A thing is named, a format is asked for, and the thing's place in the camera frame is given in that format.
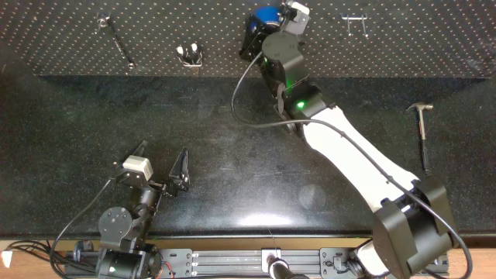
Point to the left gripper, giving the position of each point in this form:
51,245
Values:
133,182

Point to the pliers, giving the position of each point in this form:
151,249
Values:
190,56

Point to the wrench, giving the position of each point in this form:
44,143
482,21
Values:
118,43

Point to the roll of blue tape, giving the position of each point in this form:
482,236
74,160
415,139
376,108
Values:
267,14

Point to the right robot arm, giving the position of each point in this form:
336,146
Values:
348,155

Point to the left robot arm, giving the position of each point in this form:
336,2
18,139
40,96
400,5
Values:
116,224

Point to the black pegboard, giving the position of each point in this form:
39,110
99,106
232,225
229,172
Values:
407,38

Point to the hammer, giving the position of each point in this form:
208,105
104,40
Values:
421,124

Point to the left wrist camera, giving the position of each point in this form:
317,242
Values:
137,166

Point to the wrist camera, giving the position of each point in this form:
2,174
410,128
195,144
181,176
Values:
137,166
300,17

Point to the mounting rail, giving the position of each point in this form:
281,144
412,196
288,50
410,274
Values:
232,261

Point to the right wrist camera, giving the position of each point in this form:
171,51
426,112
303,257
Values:
300,17

